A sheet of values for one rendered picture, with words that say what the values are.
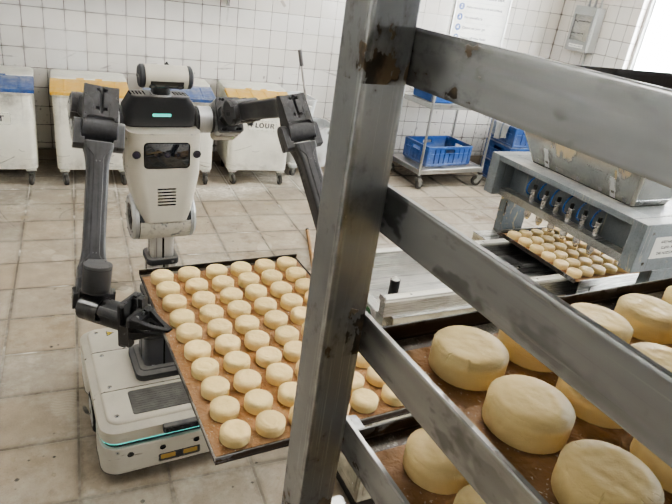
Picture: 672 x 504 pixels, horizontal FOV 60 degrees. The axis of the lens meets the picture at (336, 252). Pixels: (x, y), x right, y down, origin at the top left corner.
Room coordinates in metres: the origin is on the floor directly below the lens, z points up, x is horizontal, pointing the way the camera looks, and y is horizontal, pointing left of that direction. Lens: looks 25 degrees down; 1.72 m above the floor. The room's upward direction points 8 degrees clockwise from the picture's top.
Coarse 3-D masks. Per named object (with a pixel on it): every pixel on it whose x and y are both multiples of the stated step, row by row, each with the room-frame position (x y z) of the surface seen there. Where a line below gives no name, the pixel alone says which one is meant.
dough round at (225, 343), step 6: (222, 336) 0.97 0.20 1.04; (228, 336) 0.97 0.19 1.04; (234, 336) 0.98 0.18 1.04; (216, 342) 0.95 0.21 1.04; (222, 342) 0.95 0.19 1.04; (228, 342) 0.95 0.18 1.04; (234, 342) 0.96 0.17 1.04; (240, 342) 0.96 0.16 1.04; (216, 348) 0.94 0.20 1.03; (222, 348) 0.94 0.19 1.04; (228, 348) 0.94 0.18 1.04; (234, 348) 0.94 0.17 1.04; (222, 354) 0.94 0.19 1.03
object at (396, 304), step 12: (540, 276) 1.79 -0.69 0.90; (552, 276) 1.80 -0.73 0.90; (444, 288) 1.60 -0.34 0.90; (552, 288) 1.79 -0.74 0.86; (564, 288) 1.81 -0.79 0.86; (576, 288) 1.84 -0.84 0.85; (384, 300) 1.47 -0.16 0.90; (396, 300) 1.49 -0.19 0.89; (408, 300) 1.51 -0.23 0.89; (420, 300) 1.53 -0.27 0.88; (432, 300) 1.55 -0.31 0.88; (444, 300) 1.57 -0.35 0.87; (456, 300) 1.60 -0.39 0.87; (384, 312) 1.47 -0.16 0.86; (396, 312) 1.49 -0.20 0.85; (408, 312) 1.51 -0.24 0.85
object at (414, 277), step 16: (384, 272) 1.77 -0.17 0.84; (400, 272) 1.79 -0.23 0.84; (416, 272) 1.80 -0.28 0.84; (384, 288) 1.66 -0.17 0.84; (400, 288) 1.67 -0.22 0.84; (416, 288) 1.69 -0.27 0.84; (432, 288) 1.70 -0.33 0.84; (384, 320) 1.51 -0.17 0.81; (400, 320) 1.49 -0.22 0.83; (416, 320) 1.52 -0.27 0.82; (400, 416) 1.53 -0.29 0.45; (352, 480) 1.52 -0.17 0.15; (352, 496) 1.50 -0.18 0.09; (368, 496) 1.50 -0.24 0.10
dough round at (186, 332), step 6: (186, 324) 0.99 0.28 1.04; (192, 324) 0.99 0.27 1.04; (180, 330) 0.97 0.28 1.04; (186, 330) 0.97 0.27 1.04; (192, 330) 0.97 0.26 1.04; (198, 330) 0.98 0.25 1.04; (180, 336) 0.96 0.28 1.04; (186, 336) 0.95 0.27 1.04; (192, 336) 0.96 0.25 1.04; (198, 336) 0.97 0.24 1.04; (186, 342) 0.95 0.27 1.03
